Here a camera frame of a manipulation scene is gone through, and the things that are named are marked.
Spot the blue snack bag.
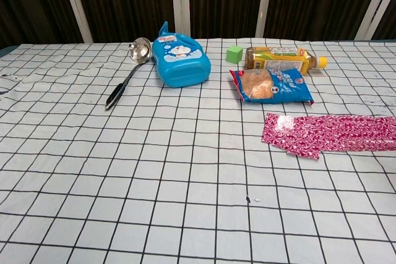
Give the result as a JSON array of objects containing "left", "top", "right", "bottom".
[{"left": 228, "top": 67, "right": 315, "bottom": 106}]

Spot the pink patterned packet strip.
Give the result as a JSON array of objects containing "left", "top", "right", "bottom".
[{"left": 261, "top": 112, "right": 396, "bottom": 161}]

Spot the yellow tea drink bottle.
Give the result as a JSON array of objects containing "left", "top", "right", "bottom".
[{"left": 244, "top": 46, "right": 328, "bottom": 76}]

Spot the green cube block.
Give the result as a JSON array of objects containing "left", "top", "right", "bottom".
[{"left": 226, "top": 45, "right": 243, "bottom": 63}]

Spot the white black checked tablecloth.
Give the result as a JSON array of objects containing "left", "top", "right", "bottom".
[{"left": 0, "top": 38, "right": 396, "bottom": 264}]

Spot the blue cartoon detergent bottle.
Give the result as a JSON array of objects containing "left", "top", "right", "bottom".
[{"left": 150, "top": 21, "right": 212, "bottom": 88}]

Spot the steel ladle black handle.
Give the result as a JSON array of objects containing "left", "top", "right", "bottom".
[{"left": 104, "top": 36, "right": 152, "bottom": 111}]

